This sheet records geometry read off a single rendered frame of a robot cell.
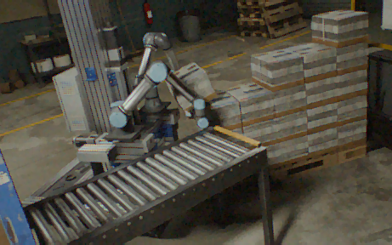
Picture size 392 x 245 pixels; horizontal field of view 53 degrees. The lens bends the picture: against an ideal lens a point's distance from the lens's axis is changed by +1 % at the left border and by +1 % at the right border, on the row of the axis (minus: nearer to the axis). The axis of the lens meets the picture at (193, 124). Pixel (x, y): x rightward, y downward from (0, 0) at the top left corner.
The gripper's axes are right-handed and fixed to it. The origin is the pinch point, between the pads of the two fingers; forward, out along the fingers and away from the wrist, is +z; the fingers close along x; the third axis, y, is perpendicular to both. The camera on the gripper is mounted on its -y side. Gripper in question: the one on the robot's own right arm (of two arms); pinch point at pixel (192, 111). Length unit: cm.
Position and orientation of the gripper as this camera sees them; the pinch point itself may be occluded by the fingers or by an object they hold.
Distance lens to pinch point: 304.1
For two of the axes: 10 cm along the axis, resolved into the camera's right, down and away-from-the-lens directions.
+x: -8.7, 5.0, -0.6
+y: -4.3, -8.0, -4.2
